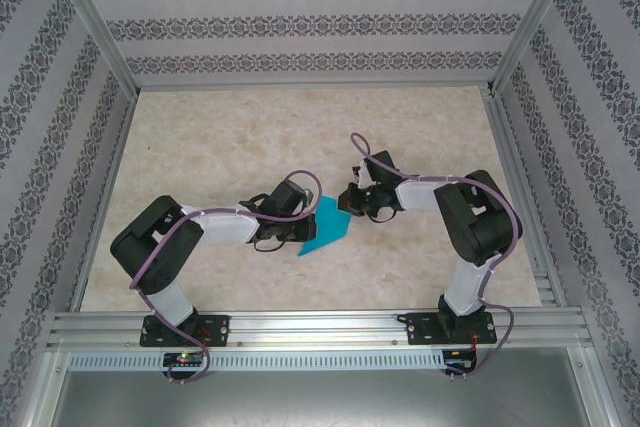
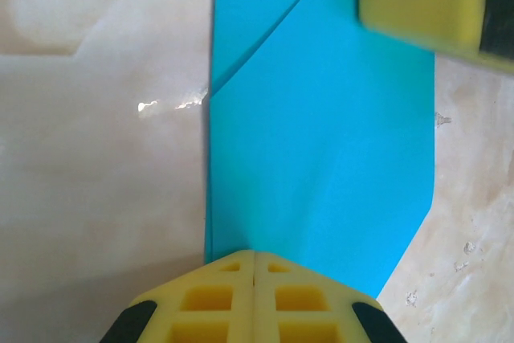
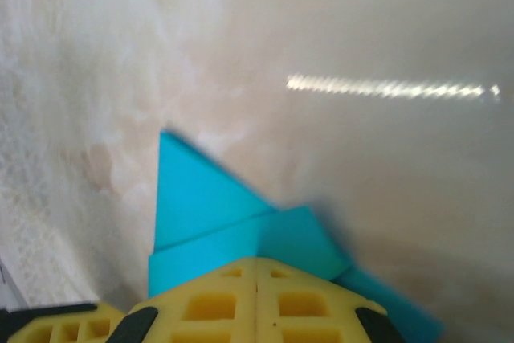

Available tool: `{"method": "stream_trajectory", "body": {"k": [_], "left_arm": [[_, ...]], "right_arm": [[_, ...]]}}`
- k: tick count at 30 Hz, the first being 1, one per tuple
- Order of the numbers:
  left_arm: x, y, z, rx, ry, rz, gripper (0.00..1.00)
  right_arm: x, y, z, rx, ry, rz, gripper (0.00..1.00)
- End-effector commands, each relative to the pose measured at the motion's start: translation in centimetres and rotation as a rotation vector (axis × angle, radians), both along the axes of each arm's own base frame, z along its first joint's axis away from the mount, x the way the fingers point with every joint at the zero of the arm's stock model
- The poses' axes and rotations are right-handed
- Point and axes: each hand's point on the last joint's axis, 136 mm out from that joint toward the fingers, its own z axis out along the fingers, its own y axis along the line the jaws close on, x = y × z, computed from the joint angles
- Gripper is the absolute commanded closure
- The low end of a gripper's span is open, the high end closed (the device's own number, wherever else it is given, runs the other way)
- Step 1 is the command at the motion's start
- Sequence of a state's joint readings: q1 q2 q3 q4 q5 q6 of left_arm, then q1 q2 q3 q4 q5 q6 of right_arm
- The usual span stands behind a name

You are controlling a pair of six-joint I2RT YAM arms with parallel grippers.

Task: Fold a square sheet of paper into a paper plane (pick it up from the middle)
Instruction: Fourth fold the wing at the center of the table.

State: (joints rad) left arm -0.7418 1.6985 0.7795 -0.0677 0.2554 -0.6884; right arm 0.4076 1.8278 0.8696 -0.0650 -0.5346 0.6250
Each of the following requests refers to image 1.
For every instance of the blue paper sheet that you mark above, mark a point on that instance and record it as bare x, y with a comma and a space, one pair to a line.
332, 224

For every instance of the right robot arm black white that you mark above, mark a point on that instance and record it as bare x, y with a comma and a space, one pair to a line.
480, 227

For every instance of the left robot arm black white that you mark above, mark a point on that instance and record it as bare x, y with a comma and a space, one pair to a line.
145, 252

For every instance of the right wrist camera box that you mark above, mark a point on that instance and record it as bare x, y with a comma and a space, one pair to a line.
382, 164

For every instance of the aluminium mounting rail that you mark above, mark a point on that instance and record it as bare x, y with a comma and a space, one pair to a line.
320, 329

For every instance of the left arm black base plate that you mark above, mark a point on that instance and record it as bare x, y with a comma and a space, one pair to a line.
217, 329

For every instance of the aluminium frame crossbar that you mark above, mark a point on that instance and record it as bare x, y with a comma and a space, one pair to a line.
315, 85

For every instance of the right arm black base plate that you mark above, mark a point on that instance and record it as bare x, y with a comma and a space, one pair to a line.
420, 329

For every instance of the aluminium side rail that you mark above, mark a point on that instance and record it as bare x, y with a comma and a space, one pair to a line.
104, 202
515, 172

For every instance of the aluminium frame post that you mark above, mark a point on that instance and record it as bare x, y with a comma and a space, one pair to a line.
595, 392
536, 12
47, 392
89, 12

